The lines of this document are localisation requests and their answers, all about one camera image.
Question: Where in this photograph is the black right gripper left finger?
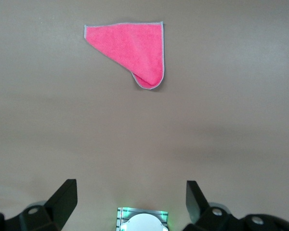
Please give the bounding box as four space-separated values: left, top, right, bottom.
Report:
0 179 78 231

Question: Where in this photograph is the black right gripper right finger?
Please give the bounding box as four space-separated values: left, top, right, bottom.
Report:
184 180 289 231

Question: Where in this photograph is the pink and grey microfibre towel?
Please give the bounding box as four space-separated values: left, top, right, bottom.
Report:
83 21 166 90

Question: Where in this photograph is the brown table cover sheet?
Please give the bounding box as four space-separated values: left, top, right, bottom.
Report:
0 0 289 231

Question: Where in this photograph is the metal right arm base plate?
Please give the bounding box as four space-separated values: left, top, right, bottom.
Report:
116 206 170 231

